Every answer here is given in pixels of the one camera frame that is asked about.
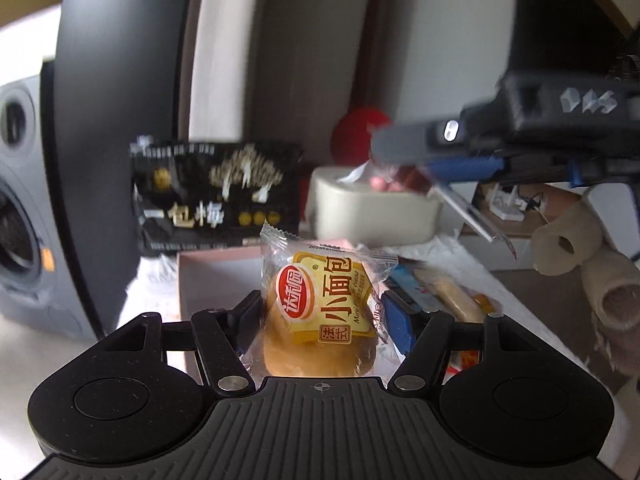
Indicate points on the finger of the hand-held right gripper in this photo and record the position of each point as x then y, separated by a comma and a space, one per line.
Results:
415, 140
465, 167

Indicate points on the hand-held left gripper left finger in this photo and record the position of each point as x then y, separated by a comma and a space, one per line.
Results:
248, 317

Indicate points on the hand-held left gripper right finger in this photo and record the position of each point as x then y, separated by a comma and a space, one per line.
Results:
397, 322

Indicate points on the blue snack packet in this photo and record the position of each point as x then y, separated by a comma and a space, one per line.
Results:
407, 285

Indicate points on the pink cardboard box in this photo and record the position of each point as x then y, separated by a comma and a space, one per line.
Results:
215, 280

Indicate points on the small bread packet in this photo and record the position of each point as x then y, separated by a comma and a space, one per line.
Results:
320, 310

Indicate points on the red round object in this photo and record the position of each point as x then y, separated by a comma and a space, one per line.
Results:
355, 135

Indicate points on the yellow biscuit packet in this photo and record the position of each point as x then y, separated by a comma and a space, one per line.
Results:
452, 297

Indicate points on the beige plastic container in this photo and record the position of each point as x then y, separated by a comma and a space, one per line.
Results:
370, 210

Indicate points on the beige plush toy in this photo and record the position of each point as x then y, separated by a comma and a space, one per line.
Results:
555, 245

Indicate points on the black snack bag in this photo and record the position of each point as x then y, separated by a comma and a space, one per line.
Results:
200, 195

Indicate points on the grey speaker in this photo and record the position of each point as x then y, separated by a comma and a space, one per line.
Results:
30, 260

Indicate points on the black monitor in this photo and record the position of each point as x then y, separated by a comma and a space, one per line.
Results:
115, 85

